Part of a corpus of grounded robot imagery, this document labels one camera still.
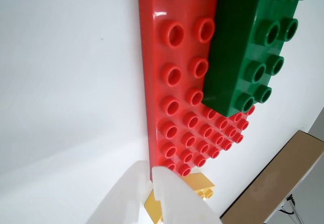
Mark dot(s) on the brown cardboard box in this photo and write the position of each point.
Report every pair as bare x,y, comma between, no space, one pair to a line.
278,178

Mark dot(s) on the red lego baseplate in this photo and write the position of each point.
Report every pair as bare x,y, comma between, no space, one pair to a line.
157,44

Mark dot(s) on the yellow lego brick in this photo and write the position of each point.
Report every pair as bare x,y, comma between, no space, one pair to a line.
200,182

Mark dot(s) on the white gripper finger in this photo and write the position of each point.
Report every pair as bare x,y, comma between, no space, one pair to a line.
182,203
121,198

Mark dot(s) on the green lego brick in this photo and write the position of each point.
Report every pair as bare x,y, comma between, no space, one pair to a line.
233,44

